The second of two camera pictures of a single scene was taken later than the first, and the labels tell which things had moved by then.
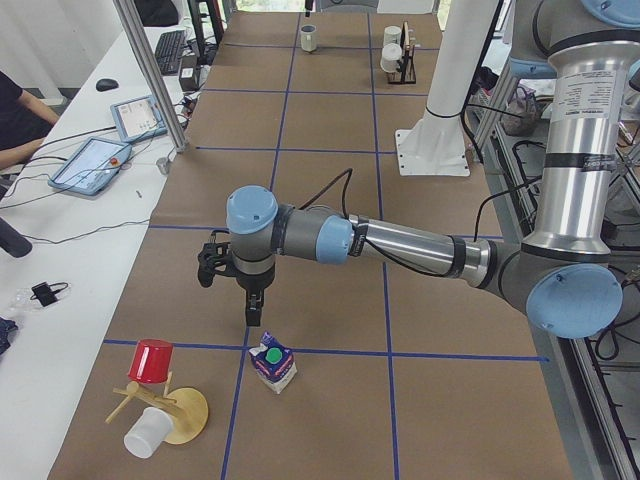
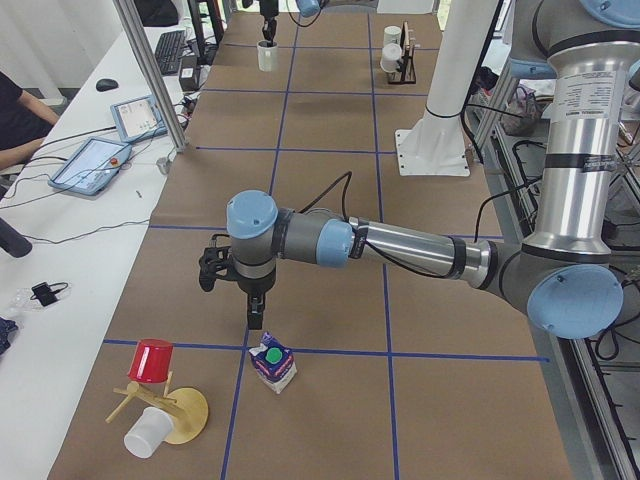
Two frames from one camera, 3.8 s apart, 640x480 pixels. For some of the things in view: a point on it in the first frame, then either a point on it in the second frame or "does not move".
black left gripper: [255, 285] does not move
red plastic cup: [150, 361] does not move
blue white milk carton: [273, 362] does not move
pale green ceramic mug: [308, 34] -> [267, 54]
